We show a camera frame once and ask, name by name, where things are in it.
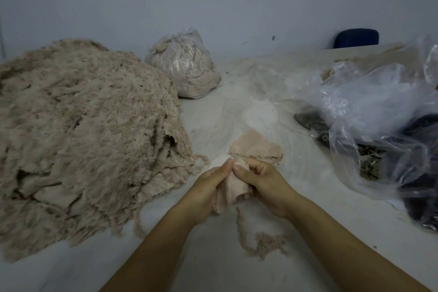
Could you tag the person's right hand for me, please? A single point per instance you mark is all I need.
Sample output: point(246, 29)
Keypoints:
point(272, 186)

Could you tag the person's left hand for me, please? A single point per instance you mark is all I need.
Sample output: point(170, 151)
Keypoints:
point(205, 194)

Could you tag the beige fabric piece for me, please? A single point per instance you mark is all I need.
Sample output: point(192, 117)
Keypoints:
point(234, 189)

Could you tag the stack of sorted beige pieces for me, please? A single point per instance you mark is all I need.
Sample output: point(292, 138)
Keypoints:
point(257, 146)

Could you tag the large pile beige fabric scraps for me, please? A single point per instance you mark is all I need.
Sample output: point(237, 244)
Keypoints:
point(82, 131)

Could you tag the person's right forearm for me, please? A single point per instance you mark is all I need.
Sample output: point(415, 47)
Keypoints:
point(349, 254)

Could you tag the person's left forearm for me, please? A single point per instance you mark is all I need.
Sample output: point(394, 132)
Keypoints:
point(154, 257)

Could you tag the beige fur pile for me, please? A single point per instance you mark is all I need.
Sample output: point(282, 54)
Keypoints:
point(363, 61)

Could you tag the beige frayed thread scraps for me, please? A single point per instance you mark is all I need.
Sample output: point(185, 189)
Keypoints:
point(263, 242)

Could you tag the clear bag of beige scraps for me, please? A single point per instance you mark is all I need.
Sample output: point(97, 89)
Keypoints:
point(188, 62)

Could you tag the large clear plastic bag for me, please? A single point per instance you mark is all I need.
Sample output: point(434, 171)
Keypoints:
point(376, 103)

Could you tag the blue chair back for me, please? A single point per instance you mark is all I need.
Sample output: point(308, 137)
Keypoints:
point(356, 38)

